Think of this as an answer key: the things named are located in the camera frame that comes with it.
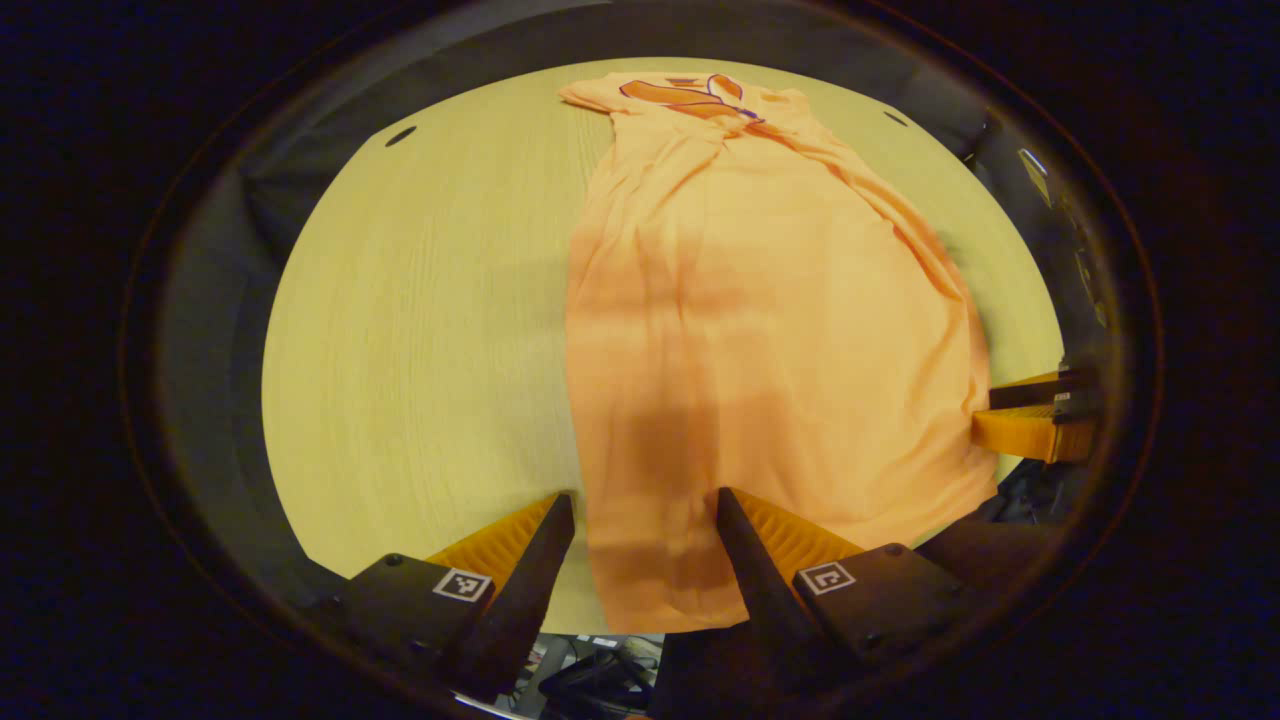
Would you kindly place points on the dark cloth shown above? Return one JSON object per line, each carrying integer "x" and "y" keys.
{"x": 1035, "y": 492}

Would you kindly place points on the orange T-shirt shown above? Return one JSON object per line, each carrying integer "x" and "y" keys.
{"x": 760, "y": 330}

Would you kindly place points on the dark tangled equipment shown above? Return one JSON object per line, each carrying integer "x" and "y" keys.
{"x": 600, "y": 672}

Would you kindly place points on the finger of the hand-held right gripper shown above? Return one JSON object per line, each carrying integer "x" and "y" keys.
{"x": 1030, "y": 432}
{"x": 1035, "y": 393}

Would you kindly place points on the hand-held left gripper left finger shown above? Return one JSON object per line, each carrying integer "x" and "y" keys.
{"x": 530, "y": 600}

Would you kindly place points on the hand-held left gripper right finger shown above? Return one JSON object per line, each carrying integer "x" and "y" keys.
{"x": 760, "y": 580}

